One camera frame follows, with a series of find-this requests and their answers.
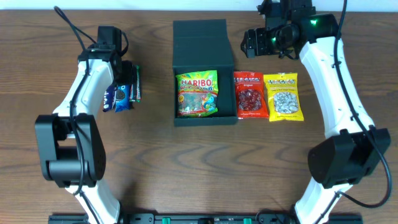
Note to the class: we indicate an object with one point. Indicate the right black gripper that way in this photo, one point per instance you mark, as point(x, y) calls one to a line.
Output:
point(254, 42)

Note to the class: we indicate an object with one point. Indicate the Haribo worms gummy bag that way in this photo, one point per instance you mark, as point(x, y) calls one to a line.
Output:
point(197, 94)

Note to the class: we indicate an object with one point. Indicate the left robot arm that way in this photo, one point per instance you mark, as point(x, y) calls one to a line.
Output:
point(70, 147)

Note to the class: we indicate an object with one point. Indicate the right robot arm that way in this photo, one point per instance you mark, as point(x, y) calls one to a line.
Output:
point(353, 146)

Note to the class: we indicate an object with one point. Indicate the blue Oreo cookie pack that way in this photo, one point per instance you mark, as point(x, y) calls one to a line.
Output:
point(122, 98)

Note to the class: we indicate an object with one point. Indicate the dark green open box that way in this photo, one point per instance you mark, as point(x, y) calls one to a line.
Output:
point(203, 45)

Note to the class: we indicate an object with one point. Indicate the yellow Hacks candy bag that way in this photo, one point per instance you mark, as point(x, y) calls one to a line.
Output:
point(283, 97)

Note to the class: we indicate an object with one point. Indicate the red Hacks candy bag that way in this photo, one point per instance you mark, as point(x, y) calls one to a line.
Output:
point(249, 90)

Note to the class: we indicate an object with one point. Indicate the green wrapped snack bar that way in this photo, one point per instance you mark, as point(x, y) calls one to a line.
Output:
point(135, 92)

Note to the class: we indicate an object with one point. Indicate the purple Dairy Milk bar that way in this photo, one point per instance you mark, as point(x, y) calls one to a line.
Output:
point(109, 98)

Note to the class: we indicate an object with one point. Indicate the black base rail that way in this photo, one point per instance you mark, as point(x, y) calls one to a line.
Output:
point(148, 218)

